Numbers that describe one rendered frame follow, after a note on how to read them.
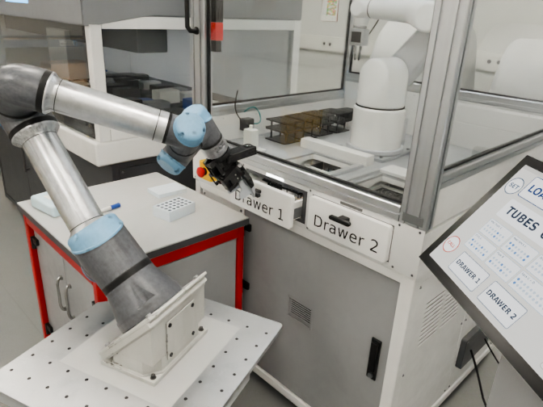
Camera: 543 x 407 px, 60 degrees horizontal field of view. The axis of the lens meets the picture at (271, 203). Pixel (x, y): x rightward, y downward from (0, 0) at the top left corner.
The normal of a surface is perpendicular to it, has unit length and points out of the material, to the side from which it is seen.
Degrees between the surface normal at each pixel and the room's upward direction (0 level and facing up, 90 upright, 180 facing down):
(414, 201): 90
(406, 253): 90
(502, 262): 50
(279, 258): 90
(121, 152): 90
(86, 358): 0
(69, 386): 0
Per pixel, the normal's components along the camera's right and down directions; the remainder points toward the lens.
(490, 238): -0.73, -0.59
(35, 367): 0.05, -0.92
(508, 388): -0.99, 0.01
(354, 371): -0.72, 0.24
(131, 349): -0.43, 0.33
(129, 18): 0.69, 0.31
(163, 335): 0.90, 0.21
